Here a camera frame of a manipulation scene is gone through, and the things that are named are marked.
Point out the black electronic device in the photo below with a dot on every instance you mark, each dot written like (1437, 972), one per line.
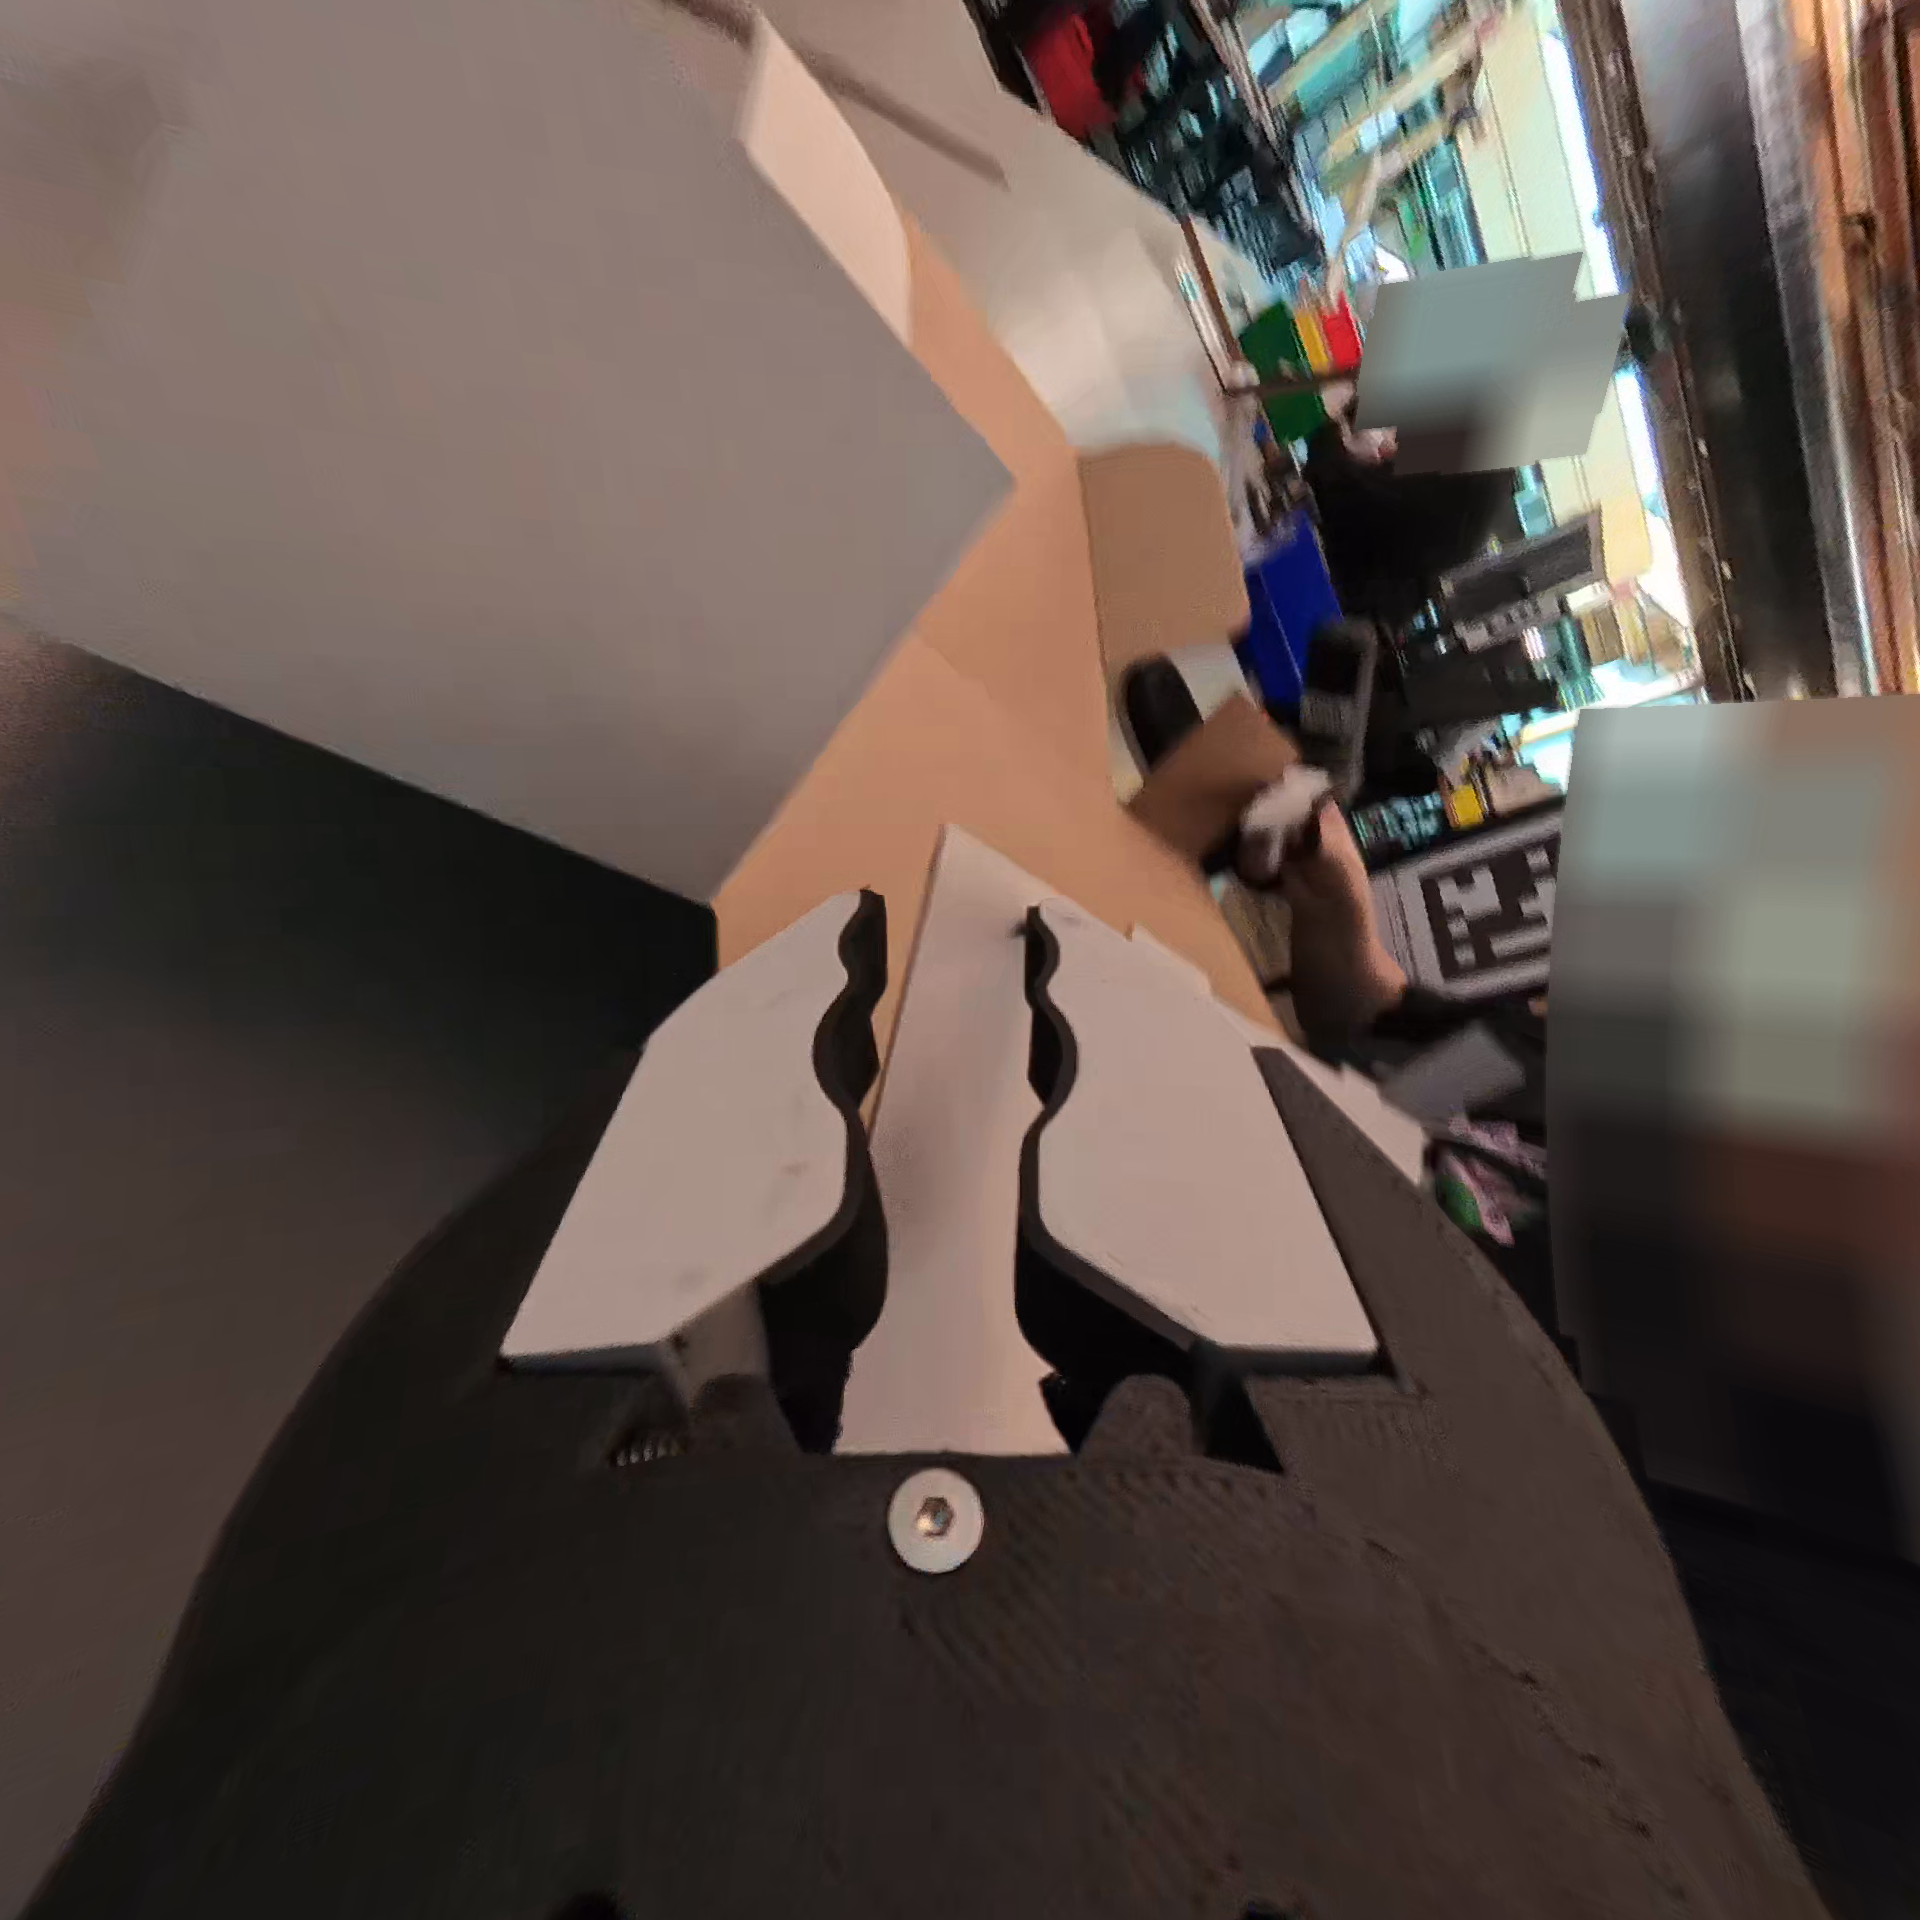
(1523, 563)

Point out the dark metal beam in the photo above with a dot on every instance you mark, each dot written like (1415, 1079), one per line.
(1725, 375)

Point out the person's right hand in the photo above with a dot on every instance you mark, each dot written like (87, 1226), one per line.
(1330, 892)

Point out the white and brown cardboard box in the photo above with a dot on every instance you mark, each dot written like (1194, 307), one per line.
(451, 451)

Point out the wooden structure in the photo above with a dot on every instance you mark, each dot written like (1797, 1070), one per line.
(1875, 300)

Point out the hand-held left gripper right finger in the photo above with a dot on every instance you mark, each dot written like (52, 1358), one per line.
(1185, 1185)

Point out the black and white sign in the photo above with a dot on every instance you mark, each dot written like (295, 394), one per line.
(1484, 915)

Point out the yellow bin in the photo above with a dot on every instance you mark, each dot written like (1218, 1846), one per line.
(1314, 339)

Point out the red bin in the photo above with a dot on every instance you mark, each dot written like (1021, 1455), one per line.
(1342, 332)

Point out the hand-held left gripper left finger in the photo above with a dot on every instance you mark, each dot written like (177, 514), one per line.
(705, 1171)

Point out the person's right forearm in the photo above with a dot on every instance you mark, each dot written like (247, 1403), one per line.
(1340, 972)

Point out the blue bin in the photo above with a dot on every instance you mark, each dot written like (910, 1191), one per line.
(1290, 617)

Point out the green bin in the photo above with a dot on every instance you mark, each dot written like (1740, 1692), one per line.
(1271, 341)

